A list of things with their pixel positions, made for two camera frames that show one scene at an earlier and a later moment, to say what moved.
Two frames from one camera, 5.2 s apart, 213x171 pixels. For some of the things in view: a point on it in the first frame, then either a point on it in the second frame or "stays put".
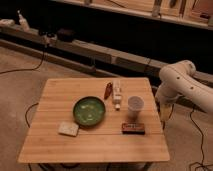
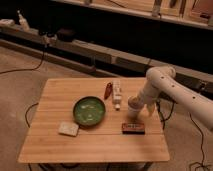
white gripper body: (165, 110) → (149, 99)
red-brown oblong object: (109, 89) stays put
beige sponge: (68, 128) stays put
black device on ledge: (65, 35) stays put
